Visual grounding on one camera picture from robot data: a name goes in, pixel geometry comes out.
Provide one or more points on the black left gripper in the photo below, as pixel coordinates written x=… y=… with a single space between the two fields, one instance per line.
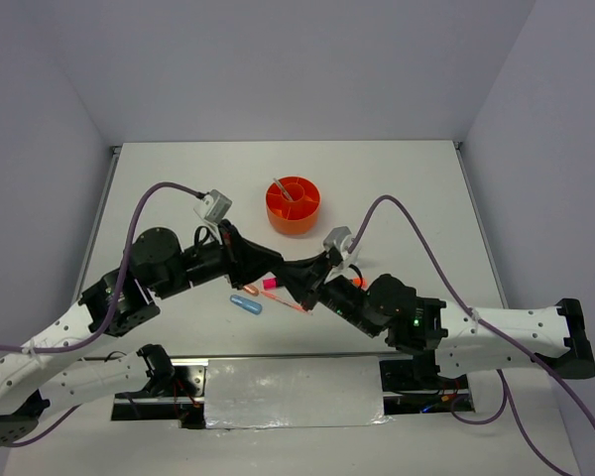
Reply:
x=245 y=261

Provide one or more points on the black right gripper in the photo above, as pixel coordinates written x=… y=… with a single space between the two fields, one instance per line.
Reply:
x=298 y=274

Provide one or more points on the thin orange pen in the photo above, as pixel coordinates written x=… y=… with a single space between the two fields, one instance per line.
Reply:
x=284 y=302

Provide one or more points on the clear white pen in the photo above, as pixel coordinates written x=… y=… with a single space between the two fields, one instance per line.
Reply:
x=283 y=190

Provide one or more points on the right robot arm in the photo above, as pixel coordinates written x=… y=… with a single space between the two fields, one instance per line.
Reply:
x=443 y=338

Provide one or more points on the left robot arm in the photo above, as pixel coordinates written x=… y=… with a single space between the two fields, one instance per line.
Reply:
x=48 y=375

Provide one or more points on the orange capsule eraser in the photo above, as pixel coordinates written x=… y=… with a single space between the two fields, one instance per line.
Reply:
x=251 y=290

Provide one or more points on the pink highlighter with black cap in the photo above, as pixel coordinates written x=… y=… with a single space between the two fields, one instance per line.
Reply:
x=270 y=284

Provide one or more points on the blue capsule eraser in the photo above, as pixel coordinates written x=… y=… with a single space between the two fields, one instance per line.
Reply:
x=246 y=304

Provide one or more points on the orange highlighter with black body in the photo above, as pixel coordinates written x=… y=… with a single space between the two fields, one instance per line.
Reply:
x=360 y=283

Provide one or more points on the orange round compartment organizer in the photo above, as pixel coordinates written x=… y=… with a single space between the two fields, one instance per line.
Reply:
x=295 y=216

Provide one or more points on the silver foil covered panel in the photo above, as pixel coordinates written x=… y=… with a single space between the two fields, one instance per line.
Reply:
x=293 y=393

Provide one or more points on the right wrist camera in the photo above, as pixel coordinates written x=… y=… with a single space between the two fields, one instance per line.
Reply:
x=339 y=246

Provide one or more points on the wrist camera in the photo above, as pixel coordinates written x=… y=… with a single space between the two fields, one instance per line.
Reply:
x=213 y=207
x=339 y=246

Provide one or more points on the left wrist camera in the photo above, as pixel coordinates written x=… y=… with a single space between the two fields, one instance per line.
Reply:
x=213 y=207

